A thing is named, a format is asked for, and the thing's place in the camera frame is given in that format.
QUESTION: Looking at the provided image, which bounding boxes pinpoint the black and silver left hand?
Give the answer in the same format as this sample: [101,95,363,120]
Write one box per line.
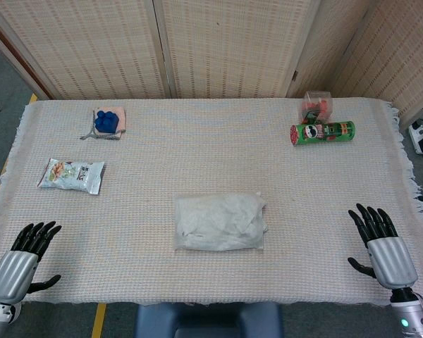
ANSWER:
[0,220,63,306]

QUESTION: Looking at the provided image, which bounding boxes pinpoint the clear box with red items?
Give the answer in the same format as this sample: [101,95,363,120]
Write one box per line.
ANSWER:
[296,90,334,125]

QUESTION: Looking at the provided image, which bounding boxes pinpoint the pale woven tablecloth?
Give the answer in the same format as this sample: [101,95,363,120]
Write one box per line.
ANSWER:
[0,97,423,307]

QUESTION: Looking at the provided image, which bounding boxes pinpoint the black and silver right hand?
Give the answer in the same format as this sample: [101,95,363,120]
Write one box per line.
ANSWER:
[348,203,419,290]

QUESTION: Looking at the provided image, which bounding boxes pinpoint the blue knobbly toy block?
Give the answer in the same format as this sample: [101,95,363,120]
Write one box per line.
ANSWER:
[94,109,120,134]

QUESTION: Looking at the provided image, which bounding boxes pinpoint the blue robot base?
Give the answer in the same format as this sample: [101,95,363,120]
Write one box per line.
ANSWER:
[133,301,283,338]

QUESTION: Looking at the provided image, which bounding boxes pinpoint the white power strip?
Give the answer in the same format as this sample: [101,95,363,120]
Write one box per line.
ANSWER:
[407,120,423,156]

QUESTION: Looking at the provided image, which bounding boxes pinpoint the white snack packet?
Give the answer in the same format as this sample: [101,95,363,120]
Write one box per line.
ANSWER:
[37,157,106,195]

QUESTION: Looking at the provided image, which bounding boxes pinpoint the green Pringles can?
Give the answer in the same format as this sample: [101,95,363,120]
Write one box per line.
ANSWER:
[288,120,356,146]

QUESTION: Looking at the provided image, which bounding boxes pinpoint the woven folding screen panel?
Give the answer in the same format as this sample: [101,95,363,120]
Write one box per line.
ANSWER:
[151,0,321,100]
[0,0,172,101]
[285,0,423,123]

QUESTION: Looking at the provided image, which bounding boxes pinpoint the transparent plastic bag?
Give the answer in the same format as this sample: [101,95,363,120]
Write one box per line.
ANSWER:
[173,190,269,252]

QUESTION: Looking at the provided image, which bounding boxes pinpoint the light grey clothes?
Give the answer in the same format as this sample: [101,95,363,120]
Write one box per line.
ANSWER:
[176,192,269,249]

